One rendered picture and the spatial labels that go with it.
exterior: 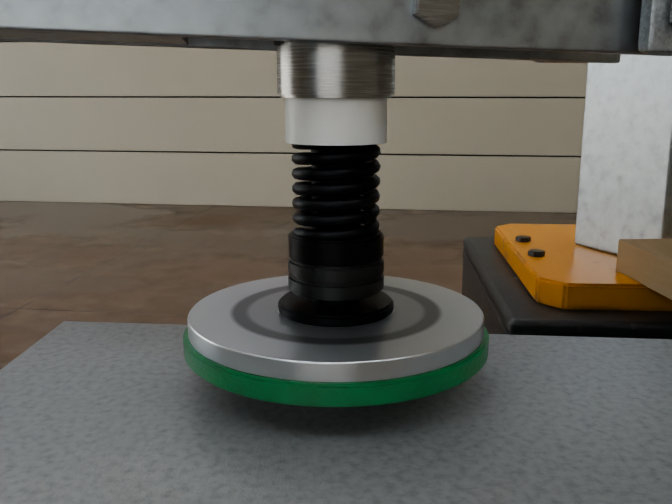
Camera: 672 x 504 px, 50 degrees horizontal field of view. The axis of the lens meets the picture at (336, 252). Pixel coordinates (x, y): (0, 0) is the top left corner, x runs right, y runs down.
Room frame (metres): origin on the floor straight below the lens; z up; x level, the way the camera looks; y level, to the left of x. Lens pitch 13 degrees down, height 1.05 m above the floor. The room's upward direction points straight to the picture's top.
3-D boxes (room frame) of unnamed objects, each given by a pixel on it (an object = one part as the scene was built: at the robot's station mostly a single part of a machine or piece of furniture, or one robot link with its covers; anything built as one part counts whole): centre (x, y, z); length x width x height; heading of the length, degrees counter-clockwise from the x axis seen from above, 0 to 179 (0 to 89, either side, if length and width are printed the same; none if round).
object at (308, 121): (0.50, 0.00, 1.04); 0.07 x 0.07 x 0.04
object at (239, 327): (0.50, 0.00, 0.89); 0.21 x 0.21 x 0.01
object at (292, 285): (0.50, 0.00, 0.92); 0.07 x 0.07 x 0.01
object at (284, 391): (0.50, 0.00, 0.89); 0.22 x 0.22 x 0.04
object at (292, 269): (0.50, 0.00, 0.93); 0.07 x 0.07 x 0.01
